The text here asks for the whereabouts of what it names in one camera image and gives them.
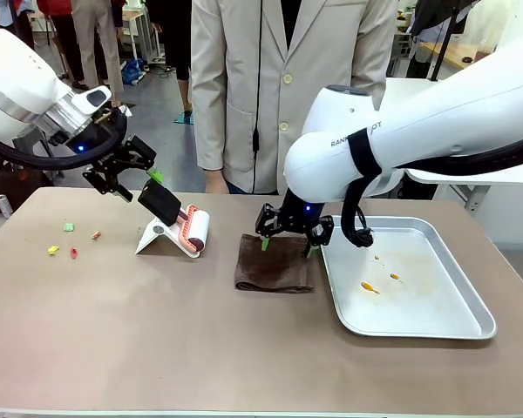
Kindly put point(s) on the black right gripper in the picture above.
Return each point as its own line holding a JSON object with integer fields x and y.
{"x": 297, "y": 211}

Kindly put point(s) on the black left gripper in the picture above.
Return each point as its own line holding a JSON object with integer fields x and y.
{"x": 118, "y": 159}

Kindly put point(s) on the brown cloth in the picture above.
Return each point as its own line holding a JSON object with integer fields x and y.
{"x": 272, "y": 267}

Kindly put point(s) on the person's right forearm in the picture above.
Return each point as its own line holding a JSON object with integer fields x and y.
{"x": 207, "y": 109}

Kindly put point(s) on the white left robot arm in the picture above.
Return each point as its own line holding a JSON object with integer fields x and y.
{"x": 13, "y": 87}

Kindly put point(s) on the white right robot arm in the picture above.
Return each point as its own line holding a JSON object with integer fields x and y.
{"x": 440, "y": 117}

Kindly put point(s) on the person's right hand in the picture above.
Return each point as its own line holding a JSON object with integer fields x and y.
{"x": 215, "y": 182}

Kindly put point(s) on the white lint roller stand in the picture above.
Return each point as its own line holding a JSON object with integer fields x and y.
{"x": 157, "y": 240}

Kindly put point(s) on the teal floor marker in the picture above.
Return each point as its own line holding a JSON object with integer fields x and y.
{"x": 184, "y": 117}

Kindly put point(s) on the green candy piece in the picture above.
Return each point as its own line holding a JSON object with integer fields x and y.
{"x": 68, "y": 226}

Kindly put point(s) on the large orange sauce stain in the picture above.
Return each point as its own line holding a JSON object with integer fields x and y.
{"x": 369, "y": 286}

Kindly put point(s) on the blue plastic bag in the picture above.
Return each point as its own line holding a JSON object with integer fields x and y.
{"x": 133, "y": 72}

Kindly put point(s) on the yellow candy piece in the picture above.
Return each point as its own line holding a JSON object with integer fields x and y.
{"x": 52, "y": 249}

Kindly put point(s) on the dark brown bag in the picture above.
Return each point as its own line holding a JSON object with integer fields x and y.
{"x": 8, "y": 185}

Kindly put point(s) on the silver metal can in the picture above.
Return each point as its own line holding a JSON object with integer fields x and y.
{"x": 3, "y": 205}

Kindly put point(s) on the bystander in khaki trousers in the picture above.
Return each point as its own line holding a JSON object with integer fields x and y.
{"x": 97, "y": 43}

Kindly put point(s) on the bystander in black clothes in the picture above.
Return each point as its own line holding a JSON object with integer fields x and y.
{"x": 174, "y": 39}

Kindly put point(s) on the silver metal tray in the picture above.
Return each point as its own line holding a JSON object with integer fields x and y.
{"x": 418, "y": 300}

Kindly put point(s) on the bystander in red top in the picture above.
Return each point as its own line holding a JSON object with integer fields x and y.
{"x": 63, "y": 35}

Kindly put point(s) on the person in beige jacket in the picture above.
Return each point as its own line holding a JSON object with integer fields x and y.
{"x": 305, "y": 65}

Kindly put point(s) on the bystander in dark jacket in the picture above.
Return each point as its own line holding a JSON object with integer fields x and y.
{"x": 427, "y": 39}

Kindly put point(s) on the wooden background table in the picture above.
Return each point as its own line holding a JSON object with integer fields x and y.
{"x": 455, "y": 54}

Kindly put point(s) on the black vertical pole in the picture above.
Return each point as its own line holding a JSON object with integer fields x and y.
{"x": 444, "y": 39}

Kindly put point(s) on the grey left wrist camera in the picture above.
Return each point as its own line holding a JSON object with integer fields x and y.
{"x": 92, "y": 99}

